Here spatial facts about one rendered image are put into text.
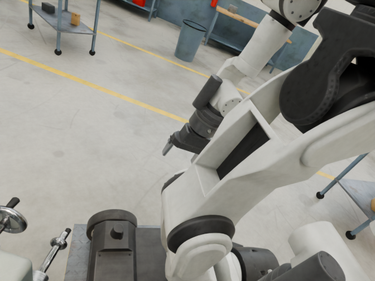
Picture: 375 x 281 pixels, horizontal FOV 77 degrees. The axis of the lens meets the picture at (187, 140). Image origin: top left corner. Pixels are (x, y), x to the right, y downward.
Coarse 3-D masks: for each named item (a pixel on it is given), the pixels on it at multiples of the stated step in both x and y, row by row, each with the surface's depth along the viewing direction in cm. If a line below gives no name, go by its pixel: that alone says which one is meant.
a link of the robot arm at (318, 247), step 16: (320, 224) 31; (288, 240) 34; (304, 240) 31; (320, 240) 30; (336, 240) 30; (304, 256) 30; (320, 256) 26; (336, 256) 28; (352, 256) 29; (272, 272) 34; (288, 272) 28; (304, 272) 26; (320, 272) 25; (336, 272) 25; (352, 272) 27
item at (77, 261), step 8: (80, 224) 104; (72, 232) 100; (80, 232) 101; (72, 240) 98; (80, 240) 99; (88, 240) 100; (72, 248) 95; (80, 248) 96; (88, 248) 98; (72, 256) 93; (80, 256) 94; (88, 256) 95; (72, 264) 91; (80, 264) 92; (72, 272) 89; (80, 272) 90; (64, 280) 86; (72, 280) 87; (80, 280) 88
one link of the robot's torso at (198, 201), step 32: (256, 96) 44; (224, 128) 45; (256, 128) 44; (320, 128) 32; (352, 128) 31; (224, 160) 50; (256, 160) 36; (288, 160) 34; (320, 160) 34; (192, 192) 46; (224, 192) 41; (256, 192) 43; (192, 224) 44; (224, 224) 46
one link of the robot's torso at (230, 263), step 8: (232, 256) 80; (216, 264) 82; (224, 264) 78; (232, 264) 76; (216, 272) 82; (224, 272) 77; (232, 272) 75; (240, 272) 76; (224, 280) 77; (232, 280) 73; (240, 280) 76
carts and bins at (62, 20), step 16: (48, 16) 299; (64, 16) 320; (96, 16) 299; (64, 32) 283; (80, 32) 297; (96, 32) 312; (192, 32) 420; (176, 48) 451; (192, 48) 438; (320, 192) 255; (352, 192) 230; (368, 192) 242; (368, 208) 219; (368, 224) 209
